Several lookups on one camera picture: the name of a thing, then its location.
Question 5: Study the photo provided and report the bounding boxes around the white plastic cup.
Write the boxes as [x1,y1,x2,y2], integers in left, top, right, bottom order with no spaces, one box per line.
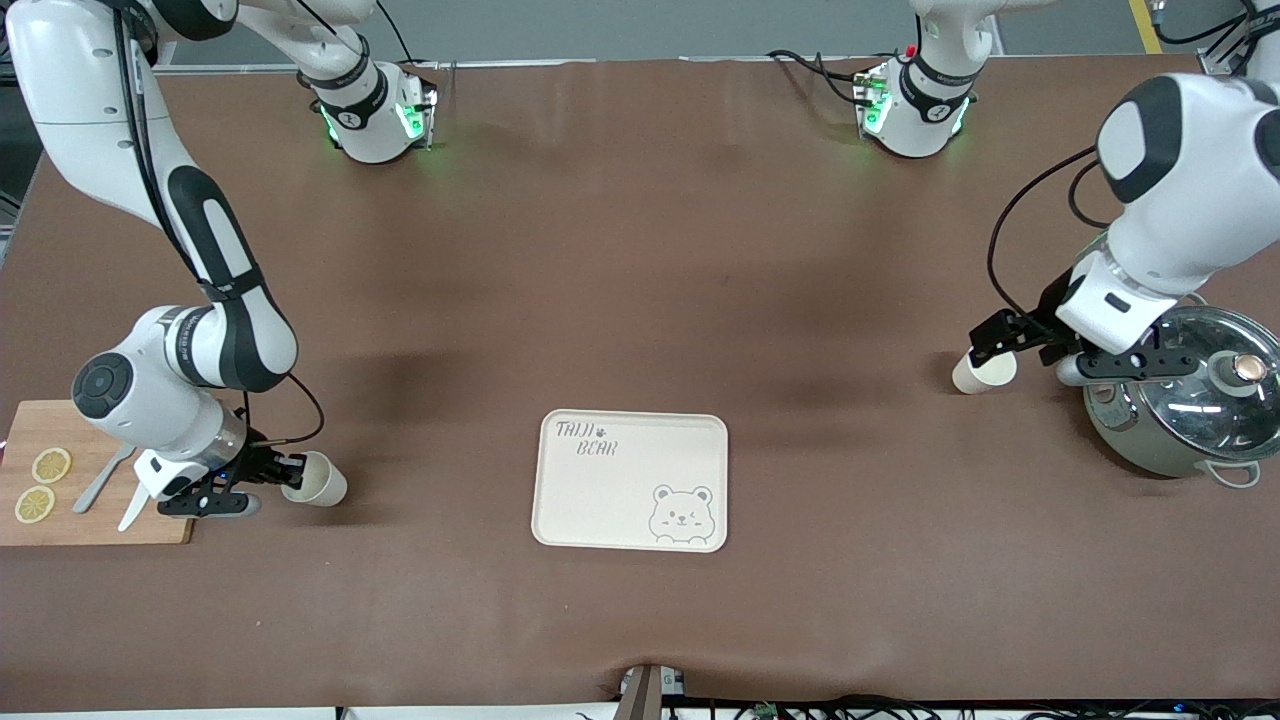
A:
[951,350,1019,395]
[280,452,349,508]

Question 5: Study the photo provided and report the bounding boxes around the glass pot lid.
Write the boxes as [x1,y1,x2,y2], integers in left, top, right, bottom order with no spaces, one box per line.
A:
[1133,306,1280,463]

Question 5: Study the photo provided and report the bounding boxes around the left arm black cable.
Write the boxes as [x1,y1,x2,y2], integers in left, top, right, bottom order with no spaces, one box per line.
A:
[986,146,1101,319]

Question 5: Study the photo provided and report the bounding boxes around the cream tray with bear print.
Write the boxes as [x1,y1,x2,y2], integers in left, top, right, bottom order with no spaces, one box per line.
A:
[531,409,729,554]

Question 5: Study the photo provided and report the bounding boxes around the grey plastic knife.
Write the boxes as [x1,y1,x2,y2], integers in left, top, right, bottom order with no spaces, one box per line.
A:
[72,444,137,515]

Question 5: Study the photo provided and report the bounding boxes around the black cables at arm base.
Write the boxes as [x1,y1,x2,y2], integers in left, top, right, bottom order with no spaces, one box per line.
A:
[767,49,863,103]

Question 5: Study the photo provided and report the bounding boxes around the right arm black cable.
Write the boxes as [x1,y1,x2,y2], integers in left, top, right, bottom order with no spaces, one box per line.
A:
[240,372,327,447]

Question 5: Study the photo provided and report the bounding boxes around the white plastic knife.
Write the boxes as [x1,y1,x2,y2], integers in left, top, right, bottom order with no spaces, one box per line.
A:
[118,480,153,533]

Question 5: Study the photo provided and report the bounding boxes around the wooden cutting board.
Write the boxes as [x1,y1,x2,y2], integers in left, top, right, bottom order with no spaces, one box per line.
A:
[0,400,198,546]

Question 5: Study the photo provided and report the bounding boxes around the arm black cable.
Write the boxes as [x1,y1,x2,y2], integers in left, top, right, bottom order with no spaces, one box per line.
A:
[240,372,327,447]
[986,146,1101,319]

